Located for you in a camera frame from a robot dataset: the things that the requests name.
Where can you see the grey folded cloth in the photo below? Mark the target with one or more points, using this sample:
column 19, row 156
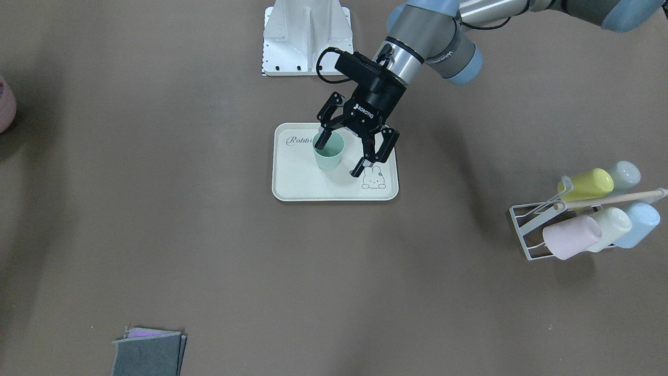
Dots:
column 148, row 351

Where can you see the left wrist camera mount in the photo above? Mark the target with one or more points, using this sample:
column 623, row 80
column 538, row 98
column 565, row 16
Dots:
column 362, row 70

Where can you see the cream white cup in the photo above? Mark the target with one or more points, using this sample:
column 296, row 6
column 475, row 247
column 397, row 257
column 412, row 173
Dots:
column 614, row 224

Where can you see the pink cup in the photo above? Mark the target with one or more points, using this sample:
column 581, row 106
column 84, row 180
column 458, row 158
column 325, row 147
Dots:
column 572, row 236

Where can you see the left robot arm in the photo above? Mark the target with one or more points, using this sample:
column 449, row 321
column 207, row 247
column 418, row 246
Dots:
column 432, row 33

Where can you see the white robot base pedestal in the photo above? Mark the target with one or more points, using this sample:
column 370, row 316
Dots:
column 296, row 33

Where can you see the white wire cup rack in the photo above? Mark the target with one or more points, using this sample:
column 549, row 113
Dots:
column 528, row 220

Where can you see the cream rabbit tray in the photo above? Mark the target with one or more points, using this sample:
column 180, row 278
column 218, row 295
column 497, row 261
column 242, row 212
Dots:
column 296, row 176

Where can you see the green cup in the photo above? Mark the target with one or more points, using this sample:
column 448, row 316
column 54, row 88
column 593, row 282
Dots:
column 330, row 156

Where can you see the light blue cup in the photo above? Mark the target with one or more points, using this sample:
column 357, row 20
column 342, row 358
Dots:
column 644, row 218

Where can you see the pink bowl with ice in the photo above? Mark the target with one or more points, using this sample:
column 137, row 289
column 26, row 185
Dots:
column 8, row 105

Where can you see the grey cup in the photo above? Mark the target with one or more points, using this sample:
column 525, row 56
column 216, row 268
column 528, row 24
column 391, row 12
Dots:
column 625, row 176

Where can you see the yellow cup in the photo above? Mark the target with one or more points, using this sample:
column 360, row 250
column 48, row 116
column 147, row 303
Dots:
column 593, row 184

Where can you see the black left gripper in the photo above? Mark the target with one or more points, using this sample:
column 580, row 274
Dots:
column 379, row 100

